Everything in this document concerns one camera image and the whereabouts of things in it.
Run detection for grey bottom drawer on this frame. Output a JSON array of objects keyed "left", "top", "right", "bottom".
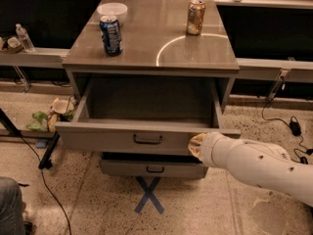
[{"left": 100, "top": 153, "right": 208, "bottom": 179}]

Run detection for grey drawer cabinet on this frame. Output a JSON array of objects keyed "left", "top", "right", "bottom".
[{"left": 63, "top": 0, "right": 240, "bottom": 107}]

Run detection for gold soda can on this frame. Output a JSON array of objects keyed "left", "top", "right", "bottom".
[{"left": 186, "top": 0, "right": 205, "bottom": 35}]

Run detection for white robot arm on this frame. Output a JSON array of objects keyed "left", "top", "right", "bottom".
[{"left": 188, "top": 132, "right": 313, "bottom": 207}]

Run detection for black tripod leg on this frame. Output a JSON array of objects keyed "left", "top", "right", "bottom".
[{"left": 38, "top": 132, "right": 60, "bottom": 169}]

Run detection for black floor cable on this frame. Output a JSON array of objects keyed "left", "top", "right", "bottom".
[{"left": 18, "top": 134, "right": 72, "bottom": 235}]

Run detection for clear water bottle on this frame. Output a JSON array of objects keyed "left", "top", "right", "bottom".
[{"left": 16, "top": 23, "right": 35, "bottom": 52}]

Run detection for blue soda can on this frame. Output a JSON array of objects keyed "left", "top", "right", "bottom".
[{"left": 100, "top": 16, "right": 122, "bottom": 56}]

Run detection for blue tape cross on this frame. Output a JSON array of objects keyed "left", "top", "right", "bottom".
[{"left": 135, "top": 176, "right": 164, "bottom": 214}]

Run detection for grey drawer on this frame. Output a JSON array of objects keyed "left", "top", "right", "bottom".
[
  {"left": 100, "top": 153, "right": 208, "bottom": 179},
  {"left": 57, "top": 75, "right": 241, "bottom": 156}
]

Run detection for person leg grey trousers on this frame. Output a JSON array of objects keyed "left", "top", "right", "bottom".
[{"left": 0, "top": 177, "right": 25, "bottom": 235}]

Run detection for bowl on left shelf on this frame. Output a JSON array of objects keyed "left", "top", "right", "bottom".
[{"left": 0, "top": 36, "right": 22, "bottom": 54}]

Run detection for grey top drawer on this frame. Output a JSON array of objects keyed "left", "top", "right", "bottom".
[{"left": 57, "top": 75, "right": 241, "bottom": 156}]

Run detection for black power adapter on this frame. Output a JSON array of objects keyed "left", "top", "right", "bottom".
[{"left": 290, "top": 117, "right": 301, "bottom": 136}]

